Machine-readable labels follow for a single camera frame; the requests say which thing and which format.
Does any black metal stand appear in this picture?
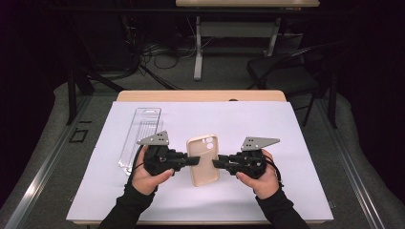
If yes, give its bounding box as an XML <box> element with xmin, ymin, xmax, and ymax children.
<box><xmin>328</xmin><ymin>68</ymin><xmax>339</xmax><ymax>130</ymax></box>
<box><xmin>65</xmin><ymin>63</ymin><xmax>126</xmax><ymax>126</ymax></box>

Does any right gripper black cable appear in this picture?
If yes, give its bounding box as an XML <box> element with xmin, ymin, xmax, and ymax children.
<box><xmin>263</xmin><ymin>155</ymin><xmax>285</xmax><ymax>188</ymax></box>

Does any white-legged desk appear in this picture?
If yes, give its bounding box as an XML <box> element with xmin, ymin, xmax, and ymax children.
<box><xmin>175</xmin><ymin>0</ymin><xmax>321</xmax><ymax>81</ymax></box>

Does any bundle of floor cables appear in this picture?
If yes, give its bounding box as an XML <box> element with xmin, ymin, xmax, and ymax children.
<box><xmin>127</xmin><ymin>15</ymin><xmax>214</xmax><ymax>74</ymax></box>

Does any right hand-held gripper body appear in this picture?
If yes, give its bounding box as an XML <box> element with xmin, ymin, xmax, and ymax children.
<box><xmin>227</xmin><ymin>136</ymin><xmax>281</xmax><ymax>179</ymax></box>

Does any beige phone case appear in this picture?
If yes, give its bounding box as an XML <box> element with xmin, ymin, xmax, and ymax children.
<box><xmin>185</xmin><ymin>133</ymin><xmax>221</xmax><ymax>188</ymax></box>

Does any black folding chair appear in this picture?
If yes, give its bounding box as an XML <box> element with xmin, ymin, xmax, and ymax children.
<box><xmin>246</xmin><ymin>41</ymin><xmax>352</xmax><ymax>128</ymax></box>

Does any person's right hand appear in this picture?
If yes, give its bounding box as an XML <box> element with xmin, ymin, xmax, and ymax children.
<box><xmin>236</xmin><ymin>149</ymin><xmax>281</xmax><ymax>200</ymax></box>

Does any white table sheet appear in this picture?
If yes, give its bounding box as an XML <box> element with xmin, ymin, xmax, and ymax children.
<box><xmin>66</xmin><ymin>100</ymin><xmax>334</xmax><ymax>222</ymax></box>

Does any person's left hand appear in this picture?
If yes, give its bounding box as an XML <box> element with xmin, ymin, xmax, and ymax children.
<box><xmin>131</xmin><ymin>145</ymin><xmax>176</xmax><ymax>196</ymax></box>

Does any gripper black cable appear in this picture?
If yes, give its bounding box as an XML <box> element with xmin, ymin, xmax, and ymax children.
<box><xmin>263</xmin><ymin>155</ymin><xmax>285</xmax><ymax>188</ymax></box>
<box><xmin>127</xmin><ymin>145</ymin><xmax>147</xmax><ymax>186</ymax></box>

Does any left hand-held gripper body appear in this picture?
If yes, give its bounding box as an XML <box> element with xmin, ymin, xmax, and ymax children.
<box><xmin>137</xmin><ymin>130</ymin><xmax>189</xmax><ymax>177</ymax></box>

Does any aluminium floor rail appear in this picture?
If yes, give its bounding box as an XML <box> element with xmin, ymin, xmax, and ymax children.
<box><xmin>317</xmin><ymin>98</ymin><xmax>387</xmax><ymax>229</ymax></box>
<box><xmin>0</xmin><ymin>94</ymin><xmax>93</xmax><ymax>229</ymax></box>

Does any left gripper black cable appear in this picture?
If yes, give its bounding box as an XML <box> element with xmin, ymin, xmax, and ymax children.
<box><xmin>127</xmin><ymin>145</ymin><xmax>147</xmax><ymax>186</ymax></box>

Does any clear plastic packaging tray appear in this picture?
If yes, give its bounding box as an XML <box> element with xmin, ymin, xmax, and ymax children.
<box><xmin>117</xmin><ymin>107</ymin><xmax>164</xmax><ymax>177</ymax></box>

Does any wooden table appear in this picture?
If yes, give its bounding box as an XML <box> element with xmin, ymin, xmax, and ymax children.
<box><xmin>66</xmin><ymin>90</ymin><xmax>334</xmax><ymax>227</ymax></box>

